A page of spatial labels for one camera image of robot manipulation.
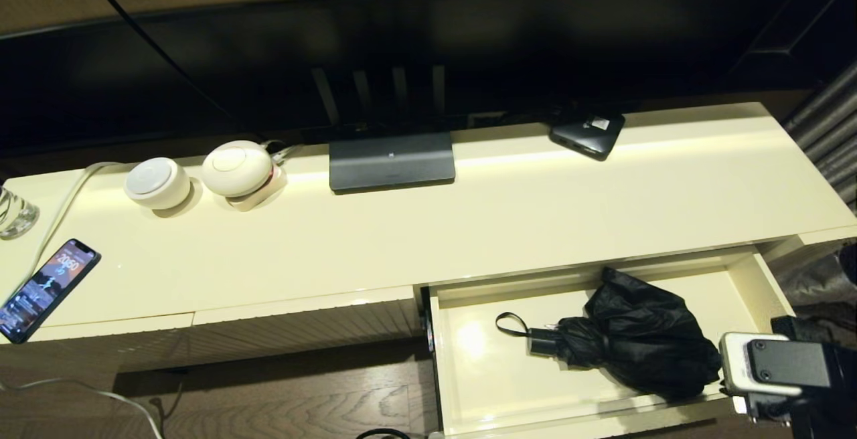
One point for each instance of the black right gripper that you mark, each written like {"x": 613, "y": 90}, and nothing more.
{"x": 830, "y": 415}

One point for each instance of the black umbrella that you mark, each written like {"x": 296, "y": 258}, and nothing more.
{"x": 643, "y": 332}

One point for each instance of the cream ribbed cabinet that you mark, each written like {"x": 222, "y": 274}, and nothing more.
{"x": 402, "y": 225}

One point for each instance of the black set-top box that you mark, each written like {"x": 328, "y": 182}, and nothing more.
{"x": 581, "y": 139}

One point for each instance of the black flat screen television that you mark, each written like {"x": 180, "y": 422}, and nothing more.
{"x": 469, "y": 44}

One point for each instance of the wide cream ribbed cabinet door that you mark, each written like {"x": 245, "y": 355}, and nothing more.
{"x": 301, "y": 328}

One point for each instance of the cream device dock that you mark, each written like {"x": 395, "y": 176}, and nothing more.
{"x": 269, "y": 195}

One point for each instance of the white dome shaped device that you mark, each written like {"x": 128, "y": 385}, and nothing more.
{"x": 234, "y": 168}

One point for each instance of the narrow cream ribbed cabinet door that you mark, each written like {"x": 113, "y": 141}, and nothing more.
{"x": 134, "y": 345}

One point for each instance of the small white round speaker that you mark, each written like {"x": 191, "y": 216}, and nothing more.
{"x": 157, "y": 183}

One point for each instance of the black smartphone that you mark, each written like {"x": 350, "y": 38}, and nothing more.
{"x": 47, "y": 288}

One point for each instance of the clear drinking glass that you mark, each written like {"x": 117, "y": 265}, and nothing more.
{"x": 17, "y": 215}

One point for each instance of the silver grey wrist camera box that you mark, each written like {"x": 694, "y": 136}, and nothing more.
{"x": 733, "y": 365}

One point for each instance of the dark wooden wall frame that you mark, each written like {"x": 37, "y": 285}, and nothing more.
{"x": 797, "y": 31}

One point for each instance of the grey television base plate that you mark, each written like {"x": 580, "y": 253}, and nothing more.
{"x": 392, "y": 161}

